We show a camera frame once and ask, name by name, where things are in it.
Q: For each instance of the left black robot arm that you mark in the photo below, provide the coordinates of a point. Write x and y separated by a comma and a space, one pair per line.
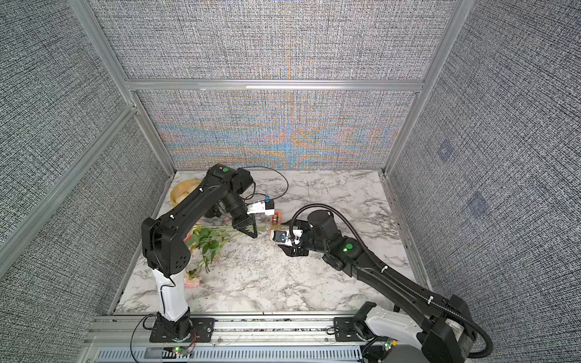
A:
164, 247

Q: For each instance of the yellow bowl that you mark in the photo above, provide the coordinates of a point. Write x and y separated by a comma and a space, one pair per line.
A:
182, 190

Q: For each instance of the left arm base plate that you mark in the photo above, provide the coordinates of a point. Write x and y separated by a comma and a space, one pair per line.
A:
165, 331

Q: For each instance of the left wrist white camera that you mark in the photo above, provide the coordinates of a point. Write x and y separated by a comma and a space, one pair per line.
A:
266, 207

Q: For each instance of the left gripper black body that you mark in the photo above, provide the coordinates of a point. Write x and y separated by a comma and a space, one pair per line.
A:
238, 210

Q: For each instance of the wrist white camera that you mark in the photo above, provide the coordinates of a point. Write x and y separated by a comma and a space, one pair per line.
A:
282, 237
266, 207

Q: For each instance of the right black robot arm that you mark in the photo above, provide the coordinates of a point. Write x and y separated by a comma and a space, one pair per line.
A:
441, 328

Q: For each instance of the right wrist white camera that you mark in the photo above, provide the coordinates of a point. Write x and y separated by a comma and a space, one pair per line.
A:
282, 237

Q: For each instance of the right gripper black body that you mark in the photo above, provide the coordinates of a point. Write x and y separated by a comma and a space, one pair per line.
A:
311, 241

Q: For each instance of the orange tape dispenser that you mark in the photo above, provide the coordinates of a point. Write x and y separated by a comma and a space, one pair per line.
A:
276, 218

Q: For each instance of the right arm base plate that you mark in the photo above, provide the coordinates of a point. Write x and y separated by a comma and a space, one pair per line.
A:
351, 329

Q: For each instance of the pink flower bouquet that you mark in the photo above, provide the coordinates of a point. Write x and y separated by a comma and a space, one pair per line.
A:
208, 245

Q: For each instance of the aluminium front rail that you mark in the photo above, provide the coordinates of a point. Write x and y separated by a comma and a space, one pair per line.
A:
262, 328

